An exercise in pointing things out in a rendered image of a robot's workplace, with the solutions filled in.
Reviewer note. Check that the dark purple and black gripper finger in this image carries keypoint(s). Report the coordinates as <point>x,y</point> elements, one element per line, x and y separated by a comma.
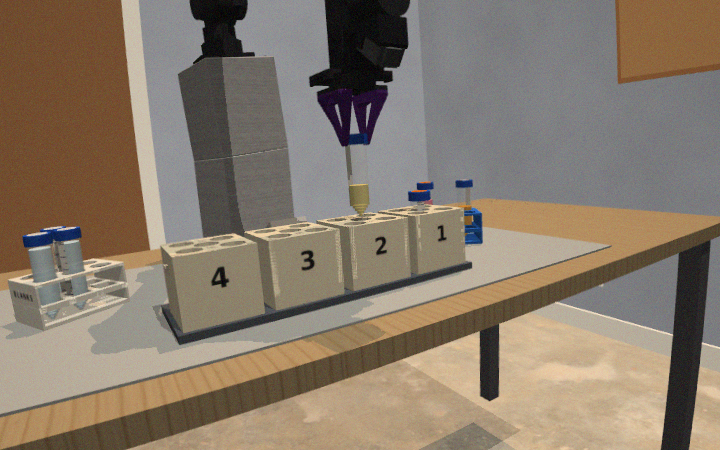
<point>377,99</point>
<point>342,97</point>

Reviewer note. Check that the white tube rack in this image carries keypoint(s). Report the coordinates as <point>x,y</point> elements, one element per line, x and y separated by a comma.
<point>29,311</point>

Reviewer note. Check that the blue tube rack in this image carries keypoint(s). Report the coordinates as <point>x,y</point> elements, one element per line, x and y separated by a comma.
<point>473,237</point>

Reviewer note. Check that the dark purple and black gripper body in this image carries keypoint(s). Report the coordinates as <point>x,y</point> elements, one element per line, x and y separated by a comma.
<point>360,81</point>

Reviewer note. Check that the grey flat mat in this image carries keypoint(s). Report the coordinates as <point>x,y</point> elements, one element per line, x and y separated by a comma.
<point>133,342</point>

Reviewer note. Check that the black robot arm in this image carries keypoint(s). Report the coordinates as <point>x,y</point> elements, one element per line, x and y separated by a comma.
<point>380,39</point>

